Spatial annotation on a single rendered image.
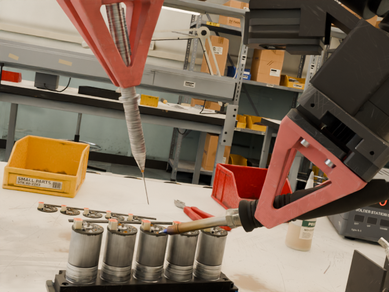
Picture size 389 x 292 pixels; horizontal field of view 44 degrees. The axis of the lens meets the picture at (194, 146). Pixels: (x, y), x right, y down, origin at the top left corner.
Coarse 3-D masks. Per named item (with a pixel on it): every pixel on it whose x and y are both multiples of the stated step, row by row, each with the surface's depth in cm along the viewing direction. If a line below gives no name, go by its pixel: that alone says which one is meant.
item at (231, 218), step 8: (232, 208) 37; (216, 216) 38; (224, 216) 37; (232, 216) 37; (176, 224) 39; (184, 224) 38; (192, 224) 38; (200, 224) 38; (208, 224) 38; (216, 224) 37; (224, 224) 37; (232, 224) 37; (240, 224) 37; (168, 232) 39; (176, 232) 39; (184, 232) 39
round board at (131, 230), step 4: (124, 224) 40; (108, 228) 39; (116, 228) 39; (128, 228) 40; (132, 228) 39; (136, 228) 40; (112, 232) 38; (116, 232) 38; (120, 232) 38; (128, 232) 39; (132, 232) 39; (136, 232) 39
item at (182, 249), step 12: (180, 240) 41; (192, 240) 41; (168, 252) 41; (180, 252) 41; (192, 252) 41; (168, 264) 41; (180, 264) 41; (192, 264) 42; (168, 276) 41; (180, 276) 41
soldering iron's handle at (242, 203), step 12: (372, 180) 33; (384, 180) 33; (300, 192) 35; (360, 192) 33; (372, 192) 33; (384, 192) 33; (240, 204) 36; (252, 204) 36; (276, 204) 35; (336, 204) 34; (348, 204) 33; (360, 204) 33; (372, 204) 33; (240, 216) 36; (252, 216) 36; (300, 216) 35; (312, 216) 34; (324, 216) 35; (252, 228) 36
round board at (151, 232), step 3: (153, 225) 41; (156, 225) 42; (159, 225) 42; (141, 228) 40; (159, 228) 41; (162, 228) 41; (165, 228) 41; (144, 231) 40; (147, 231) 40; (150, 231) 40; (153, 231) 40; (156, 231) 40; (159, 231) 40; (150, 234) 39; (153, 234) 39; (156, 234) 39; (159, 234) 39; (162, 234) 40; (165, 234) 40
